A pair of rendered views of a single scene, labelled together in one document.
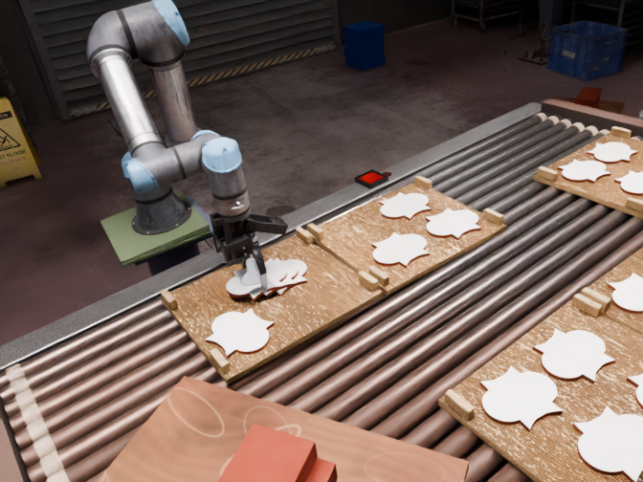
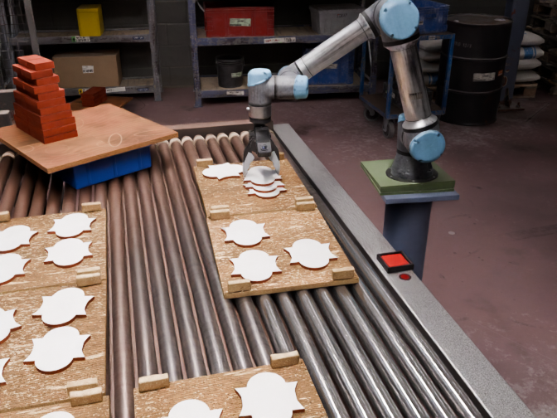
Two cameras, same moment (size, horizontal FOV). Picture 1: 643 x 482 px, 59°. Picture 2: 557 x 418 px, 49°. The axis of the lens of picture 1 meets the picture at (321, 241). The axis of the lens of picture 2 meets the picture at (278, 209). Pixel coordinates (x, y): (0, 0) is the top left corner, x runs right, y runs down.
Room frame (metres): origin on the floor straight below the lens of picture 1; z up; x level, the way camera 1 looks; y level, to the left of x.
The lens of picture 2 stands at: (1.75, -1.61, 1.79)
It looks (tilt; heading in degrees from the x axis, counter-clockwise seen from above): 27 degrees down; 109
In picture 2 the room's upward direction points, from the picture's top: straight up
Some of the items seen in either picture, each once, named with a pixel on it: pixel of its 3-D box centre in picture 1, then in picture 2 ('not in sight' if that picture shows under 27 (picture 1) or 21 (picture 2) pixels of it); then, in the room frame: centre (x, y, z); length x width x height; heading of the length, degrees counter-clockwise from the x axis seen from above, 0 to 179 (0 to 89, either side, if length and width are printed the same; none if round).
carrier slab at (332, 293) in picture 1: (269, 296); (250, 186); (1.06, 0.14, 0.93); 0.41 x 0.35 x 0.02; 122
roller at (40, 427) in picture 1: (391, 241); (279, 250); (1.27, -0.19, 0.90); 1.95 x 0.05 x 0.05; 123
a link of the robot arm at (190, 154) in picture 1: (204, 154); (290, 86); (1.17, 0.23, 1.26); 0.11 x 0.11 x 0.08; 21
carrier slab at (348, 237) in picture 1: (404, 230); (276, 247); (1.28, -0.22, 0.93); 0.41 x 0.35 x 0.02; 121
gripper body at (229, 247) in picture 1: (235, 233); (259, 133); (1.08, 0.19, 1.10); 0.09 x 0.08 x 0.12; 116
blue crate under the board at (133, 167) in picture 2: not in sight; (94, 153); (0.44, 0.13, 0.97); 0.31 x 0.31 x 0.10; 62
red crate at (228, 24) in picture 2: not in sight; (238, 18); (-0.59, 4.06, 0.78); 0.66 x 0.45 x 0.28; 27
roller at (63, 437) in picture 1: (404, 249); (262, 252); (1.23, -0.22, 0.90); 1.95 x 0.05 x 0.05; 123
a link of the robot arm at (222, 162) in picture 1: (224, 167); (260, 87); (1.08, 0.18, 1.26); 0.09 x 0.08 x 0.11; 21
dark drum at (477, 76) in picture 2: not in sight; (471, 69); (1.65, 4.14, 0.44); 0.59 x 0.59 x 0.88
